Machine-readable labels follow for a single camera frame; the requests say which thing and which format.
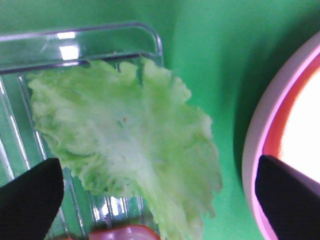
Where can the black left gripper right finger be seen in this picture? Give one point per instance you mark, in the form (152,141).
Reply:
(289,199)

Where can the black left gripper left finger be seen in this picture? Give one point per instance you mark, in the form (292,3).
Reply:
(30,203)

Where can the bacon strip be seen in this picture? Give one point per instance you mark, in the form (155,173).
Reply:
(128,232)

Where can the green lettuce leaf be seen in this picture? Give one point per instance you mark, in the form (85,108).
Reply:
(129,131)

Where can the bread slice with brown crust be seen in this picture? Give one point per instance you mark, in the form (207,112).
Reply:
(294,134)

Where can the pink round plate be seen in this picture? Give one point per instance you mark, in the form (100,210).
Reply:
(261,122)

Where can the clear left plastic container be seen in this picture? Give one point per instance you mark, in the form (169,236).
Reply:
(22,147)

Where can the green tablecloth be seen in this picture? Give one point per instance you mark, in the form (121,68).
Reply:
(226,51)

